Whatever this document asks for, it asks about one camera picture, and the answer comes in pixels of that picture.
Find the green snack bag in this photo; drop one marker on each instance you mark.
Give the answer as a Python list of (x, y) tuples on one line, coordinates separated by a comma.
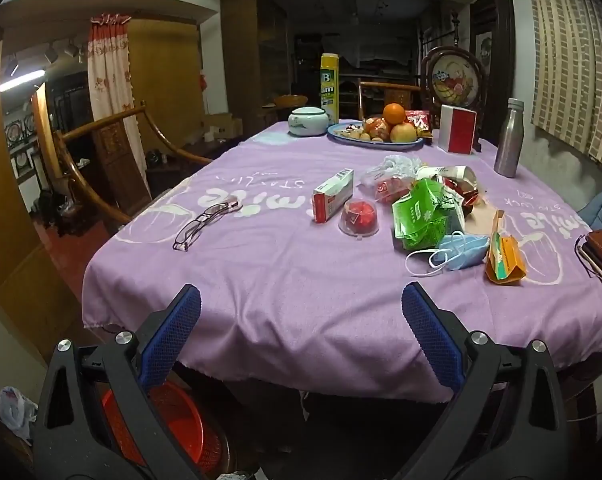
[(426, 214)]

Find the white ceramic lidded jar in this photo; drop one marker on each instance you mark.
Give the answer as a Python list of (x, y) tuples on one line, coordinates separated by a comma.
[(308, 121)]

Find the blue oval fruit plate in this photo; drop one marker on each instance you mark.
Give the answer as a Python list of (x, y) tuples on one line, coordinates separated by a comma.
[(353, 133)]

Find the orange paper packet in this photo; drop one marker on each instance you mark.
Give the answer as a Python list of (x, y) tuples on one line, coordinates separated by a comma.
[(504, 264)]

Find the red white medicine box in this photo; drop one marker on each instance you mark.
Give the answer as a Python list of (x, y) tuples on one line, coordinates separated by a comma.
[(332, 194)]

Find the yellow green canister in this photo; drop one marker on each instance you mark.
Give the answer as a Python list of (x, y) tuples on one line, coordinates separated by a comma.
[(329, 86)]

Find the clear plastic jelly cup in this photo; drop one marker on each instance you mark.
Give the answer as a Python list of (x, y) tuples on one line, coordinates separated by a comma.
[(359, 219)]

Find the dark-framed eyeglasses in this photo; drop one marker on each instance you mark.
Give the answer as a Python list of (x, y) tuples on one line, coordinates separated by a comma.
[(188, 234)]

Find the white plastic bag on floor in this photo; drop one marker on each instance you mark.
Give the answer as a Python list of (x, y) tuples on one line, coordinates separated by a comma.
[(18, 412)]

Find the far wooden chair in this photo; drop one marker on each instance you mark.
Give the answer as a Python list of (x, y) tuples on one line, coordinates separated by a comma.
[(402, 94)]

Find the wooden round-back armchair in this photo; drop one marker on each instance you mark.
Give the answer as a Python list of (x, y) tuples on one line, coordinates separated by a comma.
[(129, 190)]

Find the purple printed tablecloth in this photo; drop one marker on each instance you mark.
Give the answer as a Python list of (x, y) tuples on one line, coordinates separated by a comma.
[(302, 305)]

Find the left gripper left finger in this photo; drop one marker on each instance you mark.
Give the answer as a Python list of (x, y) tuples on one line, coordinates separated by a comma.
[(72, 438)]

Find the red candy packet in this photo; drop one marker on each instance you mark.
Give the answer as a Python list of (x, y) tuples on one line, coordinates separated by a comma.
[(420, 119)]

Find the orange fruit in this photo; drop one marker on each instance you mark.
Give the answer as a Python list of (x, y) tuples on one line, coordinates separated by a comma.
[(394, 114)]

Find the blue face mask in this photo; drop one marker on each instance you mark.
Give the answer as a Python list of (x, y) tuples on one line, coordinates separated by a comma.
[(453, 252)]

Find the red foil snack wrapper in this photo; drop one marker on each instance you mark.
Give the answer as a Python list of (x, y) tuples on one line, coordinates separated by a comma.
[(463, 181)]

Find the red white floral curtain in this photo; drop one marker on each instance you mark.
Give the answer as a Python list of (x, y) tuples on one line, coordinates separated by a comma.
[(108, 66)]

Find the steel water bottle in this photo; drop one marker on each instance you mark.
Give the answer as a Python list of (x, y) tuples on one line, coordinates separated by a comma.
[(510, 140)]

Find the yellow red apple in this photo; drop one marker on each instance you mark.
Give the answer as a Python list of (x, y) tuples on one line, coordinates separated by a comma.
[(405, 132)]

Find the crumpled clear plastic bag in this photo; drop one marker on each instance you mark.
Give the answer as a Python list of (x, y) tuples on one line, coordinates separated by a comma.
[(391, 180)]

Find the beige checkered curtain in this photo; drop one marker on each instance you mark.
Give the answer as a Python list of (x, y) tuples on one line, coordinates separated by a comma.
[(568, 73)]

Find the red white tissue box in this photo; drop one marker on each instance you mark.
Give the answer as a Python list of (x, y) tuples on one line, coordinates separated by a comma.
[(457, 129)]

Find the wrapped red apple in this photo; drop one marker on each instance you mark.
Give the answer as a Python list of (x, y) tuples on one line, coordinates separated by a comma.
[(377, 128)]

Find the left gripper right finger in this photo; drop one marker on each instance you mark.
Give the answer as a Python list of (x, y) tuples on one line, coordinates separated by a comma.
[(506, 419)]

